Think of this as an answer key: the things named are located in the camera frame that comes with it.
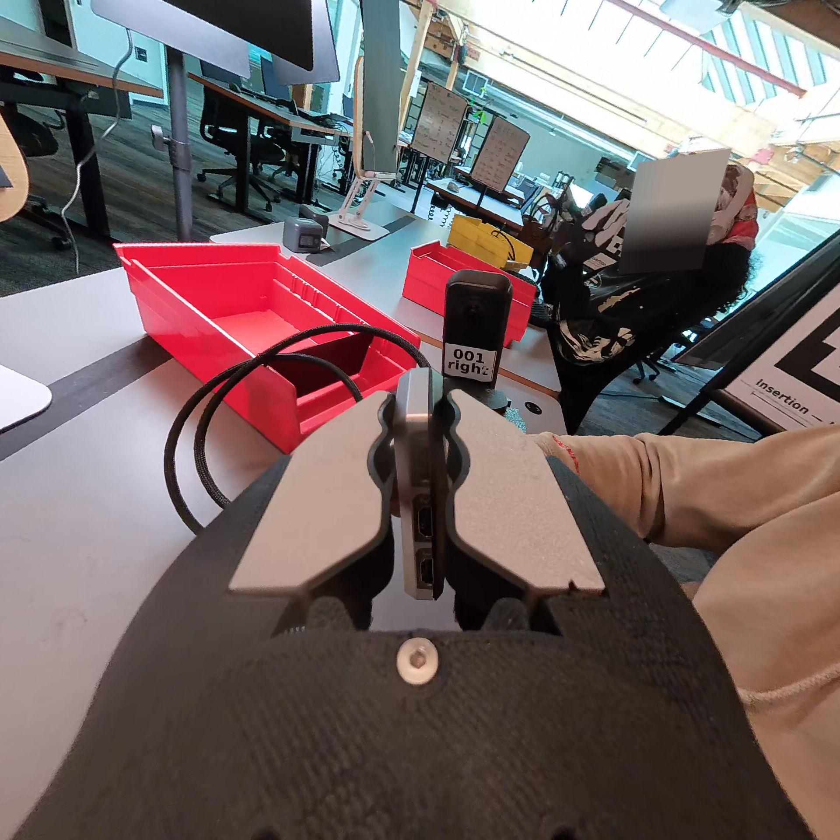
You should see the rolling note board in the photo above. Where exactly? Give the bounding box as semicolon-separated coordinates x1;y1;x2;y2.
469;117;531;195
410;82;470;162

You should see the red plastic bin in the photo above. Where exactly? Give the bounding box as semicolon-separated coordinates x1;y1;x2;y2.
402;241;538;347
113;241;422;455

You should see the yellow plastic bin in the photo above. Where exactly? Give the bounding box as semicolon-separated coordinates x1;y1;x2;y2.
448;213;534;271

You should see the black braided hub cable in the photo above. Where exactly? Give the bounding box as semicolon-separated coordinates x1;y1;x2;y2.
164;323;432;536

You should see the person's right forearm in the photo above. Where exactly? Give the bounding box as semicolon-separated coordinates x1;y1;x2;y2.
532;423;840;565

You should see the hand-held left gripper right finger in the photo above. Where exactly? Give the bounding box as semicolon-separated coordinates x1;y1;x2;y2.
444;388;606;634

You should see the person's beige hoodie torso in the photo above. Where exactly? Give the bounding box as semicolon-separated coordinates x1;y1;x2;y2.
682;518;840;840

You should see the black-framed marker sign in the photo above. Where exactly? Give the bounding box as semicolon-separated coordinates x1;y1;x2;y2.
659;230;840;437

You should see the black office chair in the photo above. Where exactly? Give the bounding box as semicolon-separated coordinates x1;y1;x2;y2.
197;62;287;212

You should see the wooden-top desk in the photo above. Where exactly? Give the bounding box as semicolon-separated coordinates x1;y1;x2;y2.
0;16;165;240

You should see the silver monitor on pole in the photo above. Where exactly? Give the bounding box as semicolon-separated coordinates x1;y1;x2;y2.
91;0;341;242

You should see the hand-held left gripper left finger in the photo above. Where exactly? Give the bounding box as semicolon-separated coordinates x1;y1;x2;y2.
227;392;398;634

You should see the grey hdmi port hub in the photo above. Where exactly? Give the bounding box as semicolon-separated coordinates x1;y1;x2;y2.
392;367;454;601

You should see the small grey device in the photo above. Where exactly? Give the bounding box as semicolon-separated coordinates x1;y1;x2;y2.
283;205;329;254

